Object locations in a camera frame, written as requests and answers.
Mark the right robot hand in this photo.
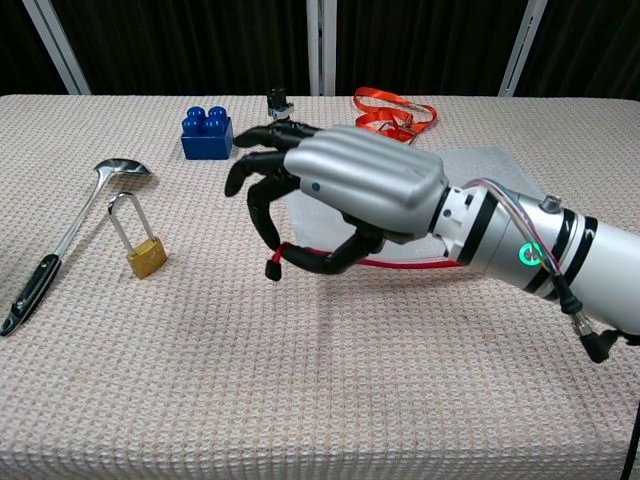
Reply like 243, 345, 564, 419
223, 119, 450, 276

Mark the clear zip pouch red zipper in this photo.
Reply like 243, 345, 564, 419
284, 145, 547, 270

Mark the red wire with black connector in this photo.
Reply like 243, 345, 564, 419
264, 242, 301, 282

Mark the clear badge holder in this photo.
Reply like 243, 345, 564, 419
379, 119, 419, 146

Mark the black pleated curtain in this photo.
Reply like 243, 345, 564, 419
52, 0, 311, 96
0, 0, 66, 96
514, 0, 640, 101
334, 0, 521, 97

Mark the blue building block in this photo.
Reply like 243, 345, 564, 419
180, 105, 235, 161

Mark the beige waffle tablecloth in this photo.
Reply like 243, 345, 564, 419
0, 94, 640, 480

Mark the brass padlock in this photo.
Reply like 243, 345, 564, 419
107, 192, 169, 280

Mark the orange lanyard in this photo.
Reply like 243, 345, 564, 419
353, 87, 439, 146

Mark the white frame post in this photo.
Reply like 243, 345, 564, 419
498, 0, 549, 98
22, 0, 91, 96
305, 0, 338, 97

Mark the right arm wire harness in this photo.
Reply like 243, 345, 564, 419
467, 177, 640, 480

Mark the steel ladle black handle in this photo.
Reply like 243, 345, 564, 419
0, 158, 153, 337

